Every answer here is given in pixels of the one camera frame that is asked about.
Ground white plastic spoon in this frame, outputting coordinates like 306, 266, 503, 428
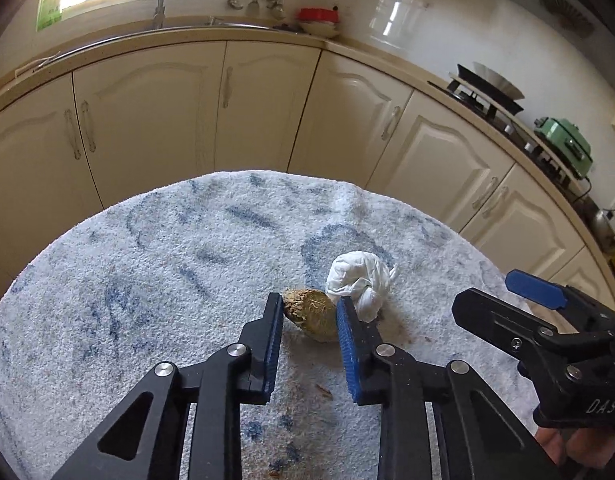
16, 50, 64, 79

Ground green electric cooking pot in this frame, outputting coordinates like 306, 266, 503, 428
533, 117, 595, 182

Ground green detergent bottle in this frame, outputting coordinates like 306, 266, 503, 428
37, 0, 63, 32

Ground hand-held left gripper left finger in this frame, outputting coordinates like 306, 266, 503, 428
50, 292, 284, 480

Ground brown ginger root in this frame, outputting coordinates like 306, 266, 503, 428
282, 287, 339, 344

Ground black gas stove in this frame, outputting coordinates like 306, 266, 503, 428
427, 79, 604, 212

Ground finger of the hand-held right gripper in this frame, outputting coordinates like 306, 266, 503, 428
452, 287, 569, 362
506, 269, 615, 334

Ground white bowl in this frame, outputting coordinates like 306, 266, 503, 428
297, 21, 341, 39

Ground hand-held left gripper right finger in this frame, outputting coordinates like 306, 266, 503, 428
336, 296, 558, 480

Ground black range hood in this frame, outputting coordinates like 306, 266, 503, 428
476, 0, 615, 97

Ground round towel-covered table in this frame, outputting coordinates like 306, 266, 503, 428
0, 170, 544, 480

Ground steel wok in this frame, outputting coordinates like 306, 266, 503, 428
447, 61, 526, 114

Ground red bowl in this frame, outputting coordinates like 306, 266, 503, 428
294, 7, 341, 26

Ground cream base kitchen cabinets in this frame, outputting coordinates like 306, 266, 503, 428
0, 25, 615, 311

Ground white plastic bag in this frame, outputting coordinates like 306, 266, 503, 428
326, 252, 399, 324

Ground person's right hand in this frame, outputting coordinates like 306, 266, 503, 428
534, 426, 615, 472

